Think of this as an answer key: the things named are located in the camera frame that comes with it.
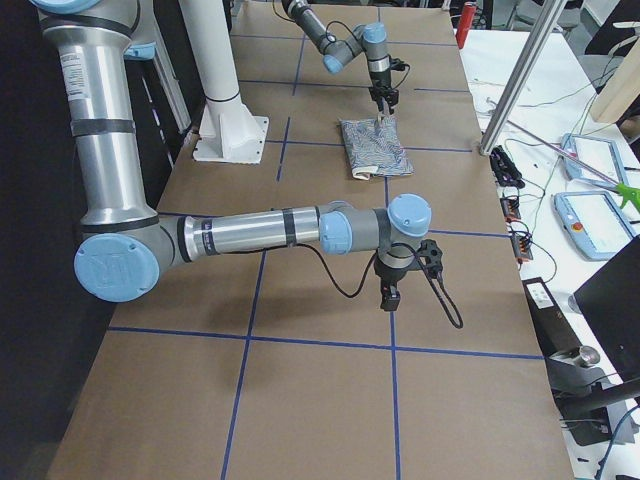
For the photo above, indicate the blue teach pendant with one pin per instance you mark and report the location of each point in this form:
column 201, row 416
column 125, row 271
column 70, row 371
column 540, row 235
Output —
column 594, row 223
column 601, row 154

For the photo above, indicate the black monitor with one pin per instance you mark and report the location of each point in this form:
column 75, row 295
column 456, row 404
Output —
column 609, row 302

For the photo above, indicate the metal reacher grabber tool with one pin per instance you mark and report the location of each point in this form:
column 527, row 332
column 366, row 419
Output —
column 629, row 194

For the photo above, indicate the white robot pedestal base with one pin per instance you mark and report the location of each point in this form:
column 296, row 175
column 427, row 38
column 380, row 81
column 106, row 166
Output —
column 228, row 131

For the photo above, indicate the far blue teach pendant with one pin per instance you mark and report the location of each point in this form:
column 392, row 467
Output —
column 601, row 154

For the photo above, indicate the red cylinder tube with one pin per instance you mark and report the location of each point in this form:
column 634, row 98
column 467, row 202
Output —
column 465, row 23

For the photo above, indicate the aluminium frame post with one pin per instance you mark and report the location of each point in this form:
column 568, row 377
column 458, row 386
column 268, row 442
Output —
column 542, row 28

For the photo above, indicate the black box device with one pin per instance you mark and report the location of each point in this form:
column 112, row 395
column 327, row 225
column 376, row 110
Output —
column 553, row 331

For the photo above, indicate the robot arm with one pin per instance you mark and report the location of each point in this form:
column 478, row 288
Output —
column 368, row 39
column 222, row 199

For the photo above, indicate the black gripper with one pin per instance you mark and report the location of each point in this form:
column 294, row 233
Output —
column 385, row 275
column 379, row 80

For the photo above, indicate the black tool on table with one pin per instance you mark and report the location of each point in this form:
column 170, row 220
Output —
column 504, row 169

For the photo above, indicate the striped polo shirt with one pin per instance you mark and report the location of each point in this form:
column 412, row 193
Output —
column 373, row 148

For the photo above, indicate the near blue teach pendant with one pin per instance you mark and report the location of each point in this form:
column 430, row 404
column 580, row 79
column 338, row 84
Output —
column 594, row 223

